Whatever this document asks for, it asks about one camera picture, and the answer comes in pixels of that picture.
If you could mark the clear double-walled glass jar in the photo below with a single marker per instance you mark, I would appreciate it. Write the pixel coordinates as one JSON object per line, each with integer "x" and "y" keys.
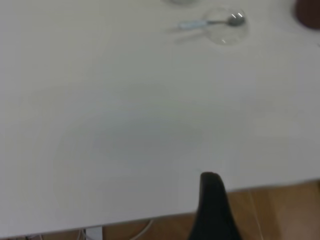
{"x": 181, "y": 2}

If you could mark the red mug white inside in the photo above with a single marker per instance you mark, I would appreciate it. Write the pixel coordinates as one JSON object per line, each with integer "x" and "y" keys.
{"x": 307, "y": 13}

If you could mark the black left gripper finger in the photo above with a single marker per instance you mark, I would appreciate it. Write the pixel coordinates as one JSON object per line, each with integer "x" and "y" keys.
{"x": 212, "y": 212}

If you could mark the clear glass lid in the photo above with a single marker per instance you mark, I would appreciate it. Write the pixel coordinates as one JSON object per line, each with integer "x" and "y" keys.
{"x": 225, "y": 35}

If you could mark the white table leg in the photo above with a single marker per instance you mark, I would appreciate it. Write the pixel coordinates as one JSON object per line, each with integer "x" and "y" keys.
{"x": 94, "y": 233}

